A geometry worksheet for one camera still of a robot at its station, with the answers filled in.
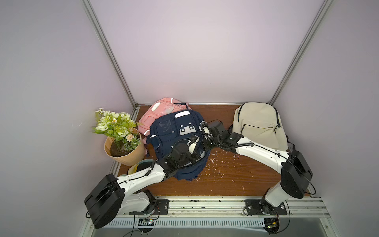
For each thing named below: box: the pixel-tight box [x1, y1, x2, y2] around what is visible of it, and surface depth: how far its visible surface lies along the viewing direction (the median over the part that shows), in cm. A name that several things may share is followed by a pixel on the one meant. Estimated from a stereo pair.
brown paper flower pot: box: [103, 127, 146, 167], surface depth 81 cm
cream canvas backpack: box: [231, 102, 289, 152], surface depth 106 cm
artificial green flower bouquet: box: [91, 108, 143, 151], surface depth 75 cm
